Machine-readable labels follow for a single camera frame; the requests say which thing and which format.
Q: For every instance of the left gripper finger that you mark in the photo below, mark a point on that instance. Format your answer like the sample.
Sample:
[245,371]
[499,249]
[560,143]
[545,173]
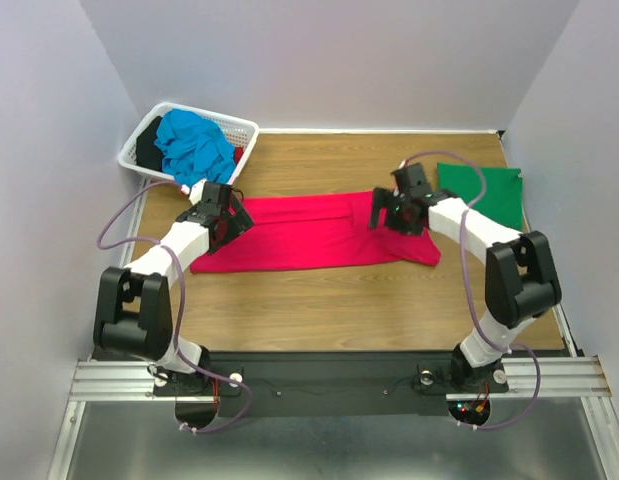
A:
[221,234]
[240,218]

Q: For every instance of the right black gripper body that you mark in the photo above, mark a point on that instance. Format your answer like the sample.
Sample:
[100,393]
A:
[389,211]

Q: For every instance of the pink red t shirt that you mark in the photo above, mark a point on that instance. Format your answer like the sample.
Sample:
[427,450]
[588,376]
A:
[315,232]

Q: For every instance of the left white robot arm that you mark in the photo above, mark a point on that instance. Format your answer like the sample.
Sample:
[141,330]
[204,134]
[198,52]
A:
[133,311]

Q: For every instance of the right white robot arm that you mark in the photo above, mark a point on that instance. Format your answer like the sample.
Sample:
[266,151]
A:
[521,281]

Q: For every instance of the red garment in basket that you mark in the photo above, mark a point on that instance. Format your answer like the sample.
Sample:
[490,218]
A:
[238,154]

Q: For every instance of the blue t shirt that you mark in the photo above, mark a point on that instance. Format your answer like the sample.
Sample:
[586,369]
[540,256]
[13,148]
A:
[194,149]

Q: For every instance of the white plastic laundry basket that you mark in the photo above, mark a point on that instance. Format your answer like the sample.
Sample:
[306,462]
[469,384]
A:
[239,132]

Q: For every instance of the black garment in basket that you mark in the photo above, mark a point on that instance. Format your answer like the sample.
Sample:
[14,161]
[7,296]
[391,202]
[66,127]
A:
[148,155]

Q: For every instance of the folded green t shirt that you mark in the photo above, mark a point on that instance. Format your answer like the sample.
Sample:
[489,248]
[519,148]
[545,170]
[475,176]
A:
[502,201]

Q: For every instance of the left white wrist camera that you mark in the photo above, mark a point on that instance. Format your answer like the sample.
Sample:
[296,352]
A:
[193,193]

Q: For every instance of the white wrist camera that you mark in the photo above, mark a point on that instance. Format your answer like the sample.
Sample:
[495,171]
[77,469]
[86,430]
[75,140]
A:
[193,193]
[402,178]

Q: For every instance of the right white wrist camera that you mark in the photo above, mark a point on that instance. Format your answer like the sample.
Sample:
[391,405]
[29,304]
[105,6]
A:
[402,178]

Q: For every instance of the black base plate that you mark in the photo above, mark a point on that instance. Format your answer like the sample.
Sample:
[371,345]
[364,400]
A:
[313,384]

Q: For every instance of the aluminium frame rail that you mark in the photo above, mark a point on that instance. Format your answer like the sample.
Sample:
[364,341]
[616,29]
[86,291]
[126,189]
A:
[111,381]

